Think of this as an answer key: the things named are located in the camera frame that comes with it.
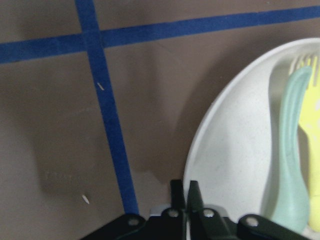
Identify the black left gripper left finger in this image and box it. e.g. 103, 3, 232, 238
87, 179, 187, 240

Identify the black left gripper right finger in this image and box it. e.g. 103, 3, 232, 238
187, 180, 303, 240

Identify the white round plate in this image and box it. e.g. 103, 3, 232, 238
183, 38, 320, 222

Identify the yellow plastic fork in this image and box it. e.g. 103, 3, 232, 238
289, 54, 320, 232

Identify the green plastic spoon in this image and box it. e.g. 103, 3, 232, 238
264, 66, 312, 234

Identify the brown paper table cover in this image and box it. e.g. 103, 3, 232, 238
0, 0, 320, 240

